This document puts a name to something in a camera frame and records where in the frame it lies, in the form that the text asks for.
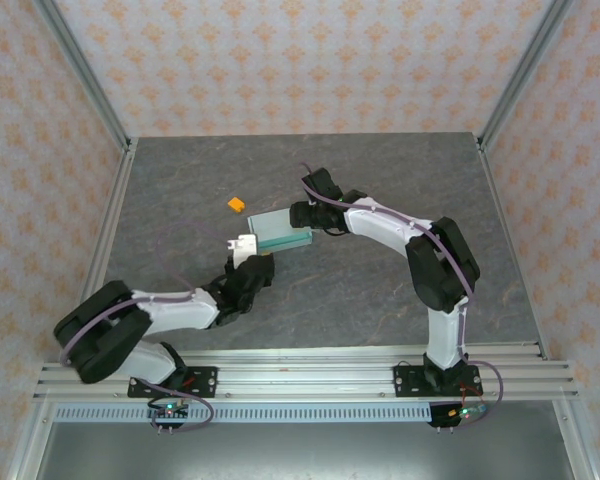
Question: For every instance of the light teal paper box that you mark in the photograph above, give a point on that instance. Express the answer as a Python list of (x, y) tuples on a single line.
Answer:
[(275, 225)]

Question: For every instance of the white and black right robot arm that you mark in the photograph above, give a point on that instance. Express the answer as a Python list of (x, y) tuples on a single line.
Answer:
[(445, 270)]

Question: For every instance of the aluminium frame post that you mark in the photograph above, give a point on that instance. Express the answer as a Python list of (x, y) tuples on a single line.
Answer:
[(82, 67), (526, 65)]

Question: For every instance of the grey metal sheet panel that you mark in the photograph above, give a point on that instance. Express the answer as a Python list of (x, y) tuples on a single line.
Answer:
[(305, 450)]

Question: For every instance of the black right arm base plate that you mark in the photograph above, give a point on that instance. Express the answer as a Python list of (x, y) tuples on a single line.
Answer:
[(405, 380)]

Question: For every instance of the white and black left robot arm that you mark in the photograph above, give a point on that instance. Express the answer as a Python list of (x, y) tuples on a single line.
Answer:
[(180, 310)]

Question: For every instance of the aluminium mounting rail beam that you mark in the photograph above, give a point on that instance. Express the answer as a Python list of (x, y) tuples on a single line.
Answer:
[(305, 375)]

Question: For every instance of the small orange plastic block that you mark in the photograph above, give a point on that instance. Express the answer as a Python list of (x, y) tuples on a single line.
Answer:
[(235, 205)]

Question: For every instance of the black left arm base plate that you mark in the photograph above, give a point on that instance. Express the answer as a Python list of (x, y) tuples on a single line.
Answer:
[(205, 377)]

